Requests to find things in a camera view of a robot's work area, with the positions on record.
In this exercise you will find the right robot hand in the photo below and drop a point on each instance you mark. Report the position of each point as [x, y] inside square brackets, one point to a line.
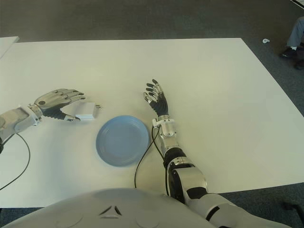
[161, 103]

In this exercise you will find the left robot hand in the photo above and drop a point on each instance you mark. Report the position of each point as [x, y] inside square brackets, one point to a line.
[51, 101]

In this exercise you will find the white charger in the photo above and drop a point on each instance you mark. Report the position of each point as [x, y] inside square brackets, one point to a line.
[88, 111]

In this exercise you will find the blue plate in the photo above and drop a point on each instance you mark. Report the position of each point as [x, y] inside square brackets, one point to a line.
[122, 140]

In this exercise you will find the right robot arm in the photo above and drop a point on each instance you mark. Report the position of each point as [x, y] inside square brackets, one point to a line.
[187, 175]

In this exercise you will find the white side table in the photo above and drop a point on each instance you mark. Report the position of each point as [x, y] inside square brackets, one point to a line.
[7, 46]

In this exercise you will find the silver robot torso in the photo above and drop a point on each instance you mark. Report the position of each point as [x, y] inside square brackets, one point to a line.
[118, 209]

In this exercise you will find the small white floor object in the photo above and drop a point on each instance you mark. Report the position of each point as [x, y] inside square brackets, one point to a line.
[265, 40]

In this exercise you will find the dark shoe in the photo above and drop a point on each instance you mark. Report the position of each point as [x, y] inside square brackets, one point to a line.
[288, 52]

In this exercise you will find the person's trouser leg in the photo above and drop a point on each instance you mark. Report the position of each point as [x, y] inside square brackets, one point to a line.
[295, 33]

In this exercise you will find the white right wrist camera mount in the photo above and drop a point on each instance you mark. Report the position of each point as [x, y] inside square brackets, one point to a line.
[156, 122]

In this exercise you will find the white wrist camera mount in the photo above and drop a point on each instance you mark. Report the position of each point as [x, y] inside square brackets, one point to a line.
[33, 115]
[156, 122]

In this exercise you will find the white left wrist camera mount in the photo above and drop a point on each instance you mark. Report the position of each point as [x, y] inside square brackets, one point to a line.
[33, 115]

